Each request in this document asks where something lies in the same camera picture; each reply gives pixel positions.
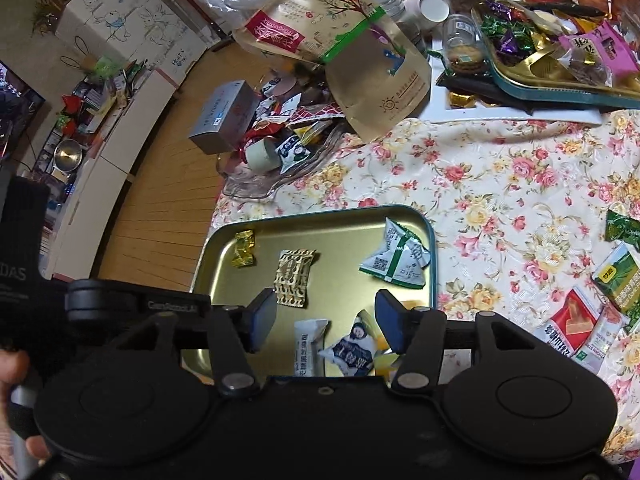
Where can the gold foil candy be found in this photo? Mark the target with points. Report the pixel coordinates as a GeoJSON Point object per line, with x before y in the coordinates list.
{"type": "Point", "coordinates": [460, 100]}

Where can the metal bowl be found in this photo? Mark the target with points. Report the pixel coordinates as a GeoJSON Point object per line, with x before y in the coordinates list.
{"type": "Point", "coordinates": [67, 152]}

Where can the white flat board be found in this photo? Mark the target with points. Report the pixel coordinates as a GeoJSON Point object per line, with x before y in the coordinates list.
{"type": "Point", "coordinates": [450, 116]}

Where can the gold metal tray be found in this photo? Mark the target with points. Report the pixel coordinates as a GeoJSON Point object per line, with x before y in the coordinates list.
{"type": "Point", "coordinates": [330, 240]}

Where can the clear glass dish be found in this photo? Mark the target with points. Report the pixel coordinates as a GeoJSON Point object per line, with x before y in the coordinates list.
{"type": "Point", "coordinates": [250, 187]}

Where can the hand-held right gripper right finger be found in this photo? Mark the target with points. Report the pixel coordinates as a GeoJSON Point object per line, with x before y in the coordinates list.
{"type": "Point", "coordinates": [389, 322]}

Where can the gold heart patterned snack packet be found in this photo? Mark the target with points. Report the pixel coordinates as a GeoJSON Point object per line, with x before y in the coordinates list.
{"type": "Point", "coordinates": [295, 275]}

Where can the heap of purple green candies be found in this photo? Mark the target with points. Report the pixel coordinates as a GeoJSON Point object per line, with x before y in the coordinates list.
{"type": "Point", "coordinates": [505, 35]}

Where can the red white snack packet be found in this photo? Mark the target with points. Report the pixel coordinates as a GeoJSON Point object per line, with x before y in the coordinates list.
{"type": "Point", "coordinates": [570, 322]}

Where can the heap of household clutter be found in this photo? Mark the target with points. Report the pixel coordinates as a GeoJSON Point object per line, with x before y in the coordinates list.
{"type": "Point", "coordinates": [100, 90]}

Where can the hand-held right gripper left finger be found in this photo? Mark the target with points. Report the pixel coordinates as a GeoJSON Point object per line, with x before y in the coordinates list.
{"type": "Point", "coordinates": [262, 320]}

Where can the blue white milk packet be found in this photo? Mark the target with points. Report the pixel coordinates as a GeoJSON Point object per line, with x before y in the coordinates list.
{"type": "Point", "coordinates": [291, 152]}

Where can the small white cup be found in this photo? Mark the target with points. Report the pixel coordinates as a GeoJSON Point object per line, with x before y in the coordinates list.
{"type": "Point", "coordinates": [260, 155]}

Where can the white box with rabbit drawings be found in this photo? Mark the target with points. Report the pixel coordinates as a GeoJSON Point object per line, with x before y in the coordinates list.
{"type": "Point", "coordinates": [140, 25]}

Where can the pink snack bag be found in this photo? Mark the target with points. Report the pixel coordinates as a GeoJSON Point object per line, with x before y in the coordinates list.
{"type": "Point", "coordinates": [600, 45]}

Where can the green yellow snack packet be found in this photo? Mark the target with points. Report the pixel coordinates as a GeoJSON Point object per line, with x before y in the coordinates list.
{"type": "Point", "coordinates": [620, 270]}

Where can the blue white candy packet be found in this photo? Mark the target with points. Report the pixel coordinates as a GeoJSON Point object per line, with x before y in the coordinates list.
{"type": "Point", "coordinates": [350, 352]}

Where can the white green strip packet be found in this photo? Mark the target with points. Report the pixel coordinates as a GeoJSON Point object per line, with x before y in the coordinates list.
{"type": "Point", "coordinates": [602, 335]}

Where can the gold wrapped candy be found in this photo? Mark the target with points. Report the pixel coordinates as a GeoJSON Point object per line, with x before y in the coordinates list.
{"type": "Point", "coordinates": [243, 249]}

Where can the television screen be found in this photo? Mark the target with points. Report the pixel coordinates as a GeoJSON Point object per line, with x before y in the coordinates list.
{"type": "Point", "coordinates": [15, 95]}

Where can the green white triangular snack packet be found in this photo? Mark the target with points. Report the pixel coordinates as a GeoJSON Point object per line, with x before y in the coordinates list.
{"type": "Point", "coordinates": [400, 260]}

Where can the grey cardboard box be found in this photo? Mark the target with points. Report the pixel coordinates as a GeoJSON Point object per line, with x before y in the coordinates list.
{"type": "Point", "coordinates": [220, 115]}

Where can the white paper cup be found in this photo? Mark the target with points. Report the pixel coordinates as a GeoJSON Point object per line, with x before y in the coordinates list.
{"type": "Point", "coordinates": [430, 7]}

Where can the large teal tin with sweets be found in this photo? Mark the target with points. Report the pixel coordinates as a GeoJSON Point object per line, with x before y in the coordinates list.
{"type": "Point", "coordinates": [525, 91]}

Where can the clear plastic cookie jar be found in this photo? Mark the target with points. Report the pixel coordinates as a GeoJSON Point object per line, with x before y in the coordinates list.
{"type": "Point", "coordinates": [462, 45]}

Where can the grey white snack packet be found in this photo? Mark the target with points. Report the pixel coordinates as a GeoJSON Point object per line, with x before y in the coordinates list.
{"type": "Point", "coordinates": [310, 347]}

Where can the black snack packet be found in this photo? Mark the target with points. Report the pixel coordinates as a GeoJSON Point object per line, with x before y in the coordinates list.
{"type": "Point", "coordinates": [475, 84]}

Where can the dark green candy wrapper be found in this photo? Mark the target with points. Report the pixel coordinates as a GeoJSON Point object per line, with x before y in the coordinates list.
{"type": "Point", "coordinates": [622, 230]}

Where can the white low cabinet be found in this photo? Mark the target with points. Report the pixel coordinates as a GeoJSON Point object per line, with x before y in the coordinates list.
{"type": "Point", "coordinates": [100, 180]}

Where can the person's left hand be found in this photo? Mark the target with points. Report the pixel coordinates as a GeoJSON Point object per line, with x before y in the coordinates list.
{"type": "Point", "coordinates": [14, 372]}

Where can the kraft pouch red label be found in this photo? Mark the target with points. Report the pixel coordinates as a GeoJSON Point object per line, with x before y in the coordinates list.
{"type": "Point", "coordinates": [320, 15]}

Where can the yellow silver snack packet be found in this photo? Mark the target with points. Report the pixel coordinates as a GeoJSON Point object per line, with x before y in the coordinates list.
{"type": "Point", "coordinates": [381, 344]}

